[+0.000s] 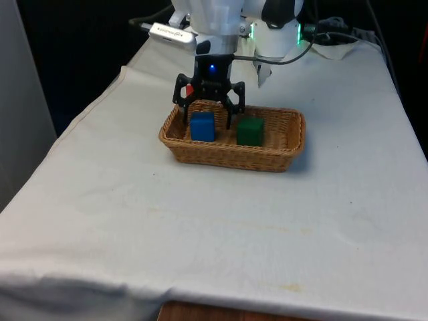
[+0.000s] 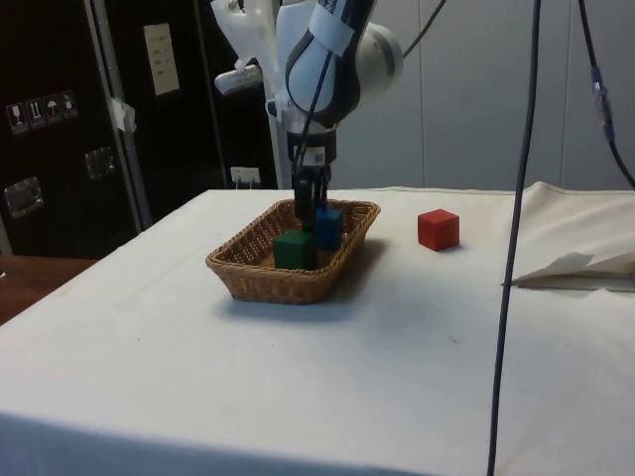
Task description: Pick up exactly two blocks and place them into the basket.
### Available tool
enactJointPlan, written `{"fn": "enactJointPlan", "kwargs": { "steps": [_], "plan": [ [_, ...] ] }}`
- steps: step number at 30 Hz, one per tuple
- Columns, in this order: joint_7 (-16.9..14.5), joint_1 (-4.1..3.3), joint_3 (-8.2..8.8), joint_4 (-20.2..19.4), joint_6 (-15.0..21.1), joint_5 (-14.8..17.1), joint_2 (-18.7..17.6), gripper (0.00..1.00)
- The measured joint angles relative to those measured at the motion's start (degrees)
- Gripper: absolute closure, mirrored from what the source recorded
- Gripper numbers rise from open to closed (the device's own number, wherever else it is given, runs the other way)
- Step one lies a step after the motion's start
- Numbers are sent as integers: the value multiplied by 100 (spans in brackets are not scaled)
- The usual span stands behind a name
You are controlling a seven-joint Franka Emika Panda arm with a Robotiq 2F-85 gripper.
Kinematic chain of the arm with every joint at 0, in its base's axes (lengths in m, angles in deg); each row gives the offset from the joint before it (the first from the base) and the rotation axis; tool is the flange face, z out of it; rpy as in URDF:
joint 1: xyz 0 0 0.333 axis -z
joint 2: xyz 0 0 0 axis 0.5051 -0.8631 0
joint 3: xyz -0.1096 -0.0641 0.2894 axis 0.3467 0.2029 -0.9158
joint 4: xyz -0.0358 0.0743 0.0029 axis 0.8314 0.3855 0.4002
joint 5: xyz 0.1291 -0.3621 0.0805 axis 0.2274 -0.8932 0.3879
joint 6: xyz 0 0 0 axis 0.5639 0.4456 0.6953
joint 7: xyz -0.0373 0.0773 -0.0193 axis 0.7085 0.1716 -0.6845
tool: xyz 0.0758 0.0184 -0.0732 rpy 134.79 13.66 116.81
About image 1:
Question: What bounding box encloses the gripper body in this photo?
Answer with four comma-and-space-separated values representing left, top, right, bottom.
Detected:
193, 52, 235, 95

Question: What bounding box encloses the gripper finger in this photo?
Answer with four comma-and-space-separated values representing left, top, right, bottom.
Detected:
171, 72, 201, 139
219, 80, 247, 131

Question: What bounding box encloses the green cube block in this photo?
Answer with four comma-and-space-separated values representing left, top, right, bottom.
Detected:
235, 116, 265, 146

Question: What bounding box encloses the blue cube block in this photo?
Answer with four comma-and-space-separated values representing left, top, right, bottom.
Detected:
189, 111, 216, 142

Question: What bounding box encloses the wicker basket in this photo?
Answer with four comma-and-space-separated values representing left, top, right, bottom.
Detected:
158, 98, 307, 173

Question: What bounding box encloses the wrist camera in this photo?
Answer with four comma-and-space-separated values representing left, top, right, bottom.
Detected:
146, 22, 199, 53

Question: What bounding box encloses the black cable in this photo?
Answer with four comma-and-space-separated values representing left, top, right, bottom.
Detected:
128, 17, 153, 30
233, 31, 360, 66
364, 0, 404, 100

